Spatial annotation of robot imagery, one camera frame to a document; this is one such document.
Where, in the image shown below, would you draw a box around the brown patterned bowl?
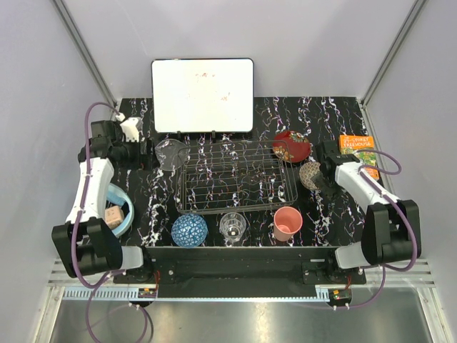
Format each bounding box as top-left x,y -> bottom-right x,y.
299,161 -> 320,191

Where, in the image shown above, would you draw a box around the clear glass plate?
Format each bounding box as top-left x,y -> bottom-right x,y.
154,139 -> 190,172

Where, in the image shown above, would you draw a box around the blue triangle pattern bowl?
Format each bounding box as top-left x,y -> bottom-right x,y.
171,214 -> 209,248

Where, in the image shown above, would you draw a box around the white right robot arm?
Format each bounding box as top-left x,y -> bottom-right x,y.
311,141 -> 421,284

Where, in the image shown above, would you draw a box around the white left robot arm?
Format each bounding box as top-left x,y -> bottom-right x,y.
51,117 -> 154,283

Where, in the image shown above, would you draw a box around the orange treehouse book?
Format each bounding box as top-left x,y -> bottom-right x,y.
338,135 -> 377,166

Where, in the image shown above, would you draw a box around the red floral bowl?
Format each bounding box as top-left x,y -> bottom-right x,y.
272,131 -> 311,163

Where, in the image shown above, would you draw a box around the light blue headphones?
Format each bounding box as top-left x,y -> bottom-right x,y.
106,184 -> 134,238

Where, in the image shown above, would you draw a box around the pink plastic cup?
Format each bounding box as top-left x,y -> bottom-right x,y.
273,207 -> 303,242

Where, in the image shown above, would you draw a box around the pink cube block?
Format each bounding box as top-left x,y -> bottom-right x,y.
104,205 -> 124,230

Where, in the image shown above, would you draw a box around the white dry-erase board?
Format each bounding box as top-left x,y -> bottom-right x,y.
151,58 -> 254,133

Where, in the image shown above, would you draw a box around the clear drinking glass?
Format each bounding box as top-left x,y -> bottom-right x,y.
219,212 -> 247,245

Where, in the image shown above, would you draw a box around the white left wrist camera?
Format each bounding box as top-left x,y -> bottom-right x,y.
115,113 -> 143,143

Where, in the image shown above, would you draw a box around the metal wire dish rack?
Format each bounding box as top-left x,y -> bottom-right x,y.
174,140 -> 298,215

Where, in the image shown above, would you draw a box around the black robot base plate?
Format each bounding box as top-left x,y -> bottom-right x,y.
114,246 -> 366,287

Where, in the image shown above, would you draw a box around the grey cable duct rail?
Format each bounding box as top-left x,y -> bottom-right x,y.
64,284 -> 353,303

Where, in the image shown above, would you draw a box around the purple floor cable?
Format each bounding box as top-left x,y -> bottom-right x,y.
86,285 -> 154,343

